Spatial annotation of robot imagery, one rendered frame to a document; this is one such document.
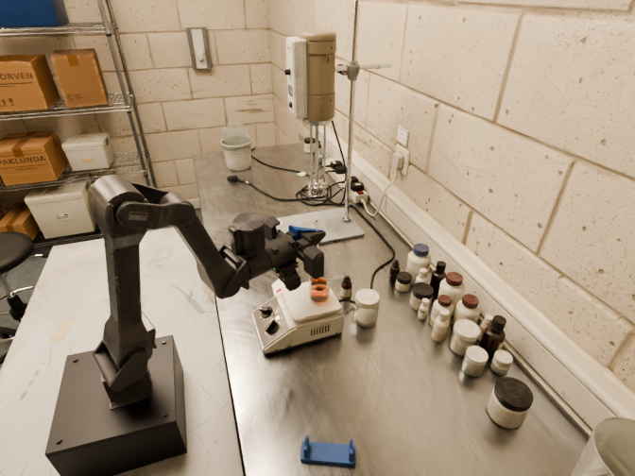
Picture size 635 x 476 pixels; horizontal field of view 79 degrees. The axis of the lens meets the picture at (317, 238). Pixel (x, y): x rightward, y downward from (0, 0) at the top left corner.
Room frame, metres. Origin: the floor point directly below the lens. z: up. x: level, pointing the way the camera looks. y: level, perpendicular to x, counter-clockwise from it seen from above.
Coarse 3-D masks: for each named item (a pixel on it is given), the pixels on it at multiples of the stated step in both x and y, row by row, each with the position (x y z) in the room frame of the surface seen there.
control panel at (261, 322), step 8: (264, 304) 0.71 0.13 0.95; (272, 304) 0.70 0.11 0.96; (256, 312) 0.70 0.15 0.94; (272, 312) 0.68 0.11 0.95; (280, 312) 0.67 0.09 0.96; (256, 320) 0.67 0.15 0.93; (264, 320) 0.66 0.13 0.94; (280, 320) 0.65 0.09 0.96; (264, 328) 0.64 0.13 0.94; (280, 328) 0.63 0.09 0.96; (288, 328) 0.62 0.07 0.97; (264, 336) 0.62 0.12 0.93; (272, 336) 0.61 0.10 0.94; (264, 344) 0.60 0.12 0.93
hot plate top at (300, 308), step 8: (304, 288) 0.73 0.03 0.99; (288, 296) 0.70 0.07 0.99; (296, 296) 0.70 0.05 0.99; (304, 296) 0.70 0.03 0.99; (288, 304) 0.67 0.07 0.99; (296, 304) 0.67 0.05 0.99; (304, 304) 0.67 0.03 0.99; (312, 304) 0.67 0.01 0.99; (320, 304) 0.67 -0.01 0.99; (328, 304) 0.67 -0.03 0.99; (336, 304) 0.67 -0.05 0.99; (296, 312) 0.65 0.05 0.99; (304, 312) 0.65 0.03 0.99; (312, 312) 0.65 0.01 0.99; (320, 312) 0.65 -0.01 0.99; (328, 312) 0.65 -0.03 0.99; (336, 312) 0.65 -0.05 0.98; (296, 320) 0.62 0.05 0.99
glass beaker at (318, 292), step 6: (324, 270) 0.72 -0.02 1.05; (324, 276) 0.71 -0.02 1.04; (330, 276) 0.70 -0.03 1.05; (312, 282) 0.68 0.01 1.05; (318, 282) 0.67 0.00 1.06; (324, 282) 0.67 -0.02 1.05; (330, 282) 0.69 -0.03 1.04; (312, 288) 0.68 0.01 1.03; (318, 288) 0.67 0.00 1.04; (324, 288) 0.67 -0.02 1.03; (312, 294) 0.68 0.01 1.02; (318, 294) 0.67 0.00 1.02; (324, 294) 0.67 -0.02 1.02; (312, 300) 0.68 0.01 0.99; (318, 300) 0.67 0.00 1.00; (324, 300) 0.67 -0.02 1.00
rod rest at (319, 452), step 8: (304, 448) 0.36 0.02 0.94; (312, 448) 0.38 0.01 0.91; (320, 448) 0.38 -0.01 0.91; (328, 448) 0.38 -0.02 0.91; (336, 448) 0.38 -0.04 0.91; (344, 448) 0.38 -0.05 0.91; (352, 448) 0.38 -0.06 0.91; (304, 456) 0.36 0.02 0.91; (312, 456) 0.36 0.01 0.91; (320, 456) 0.36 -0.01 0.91; (328, 456) 0.36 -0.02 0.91; (336, 456) 0.36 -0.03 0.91; (344, 456) 0.36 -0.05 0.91; (352, 456) 0.36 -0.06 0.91; (328, 464) 0.35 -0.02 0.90; (336, 464) 0.35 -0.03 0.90; (344, 464) 0.35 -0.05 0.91; (352, 464) 0.35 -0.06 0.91
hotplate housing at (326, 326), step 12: (288, 312) 0.66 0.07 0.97; (288, 324) 0.63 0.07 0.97; (300, 324) 0.62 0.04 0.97; (312, 324) 0.63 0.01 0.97; (324, 324) 0.64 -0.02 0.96; (336, 324) 0.65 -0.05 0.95; (288, 336) 0.61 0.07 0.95; (300, 336) 0.62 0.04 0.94; (312, 336) 0.63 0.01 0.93; (324, 336) 0.64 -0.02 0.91; (264, 348) 0.59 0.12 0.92; (276, 348) 0.60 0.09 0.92; (288, 348) 0.61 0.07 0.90
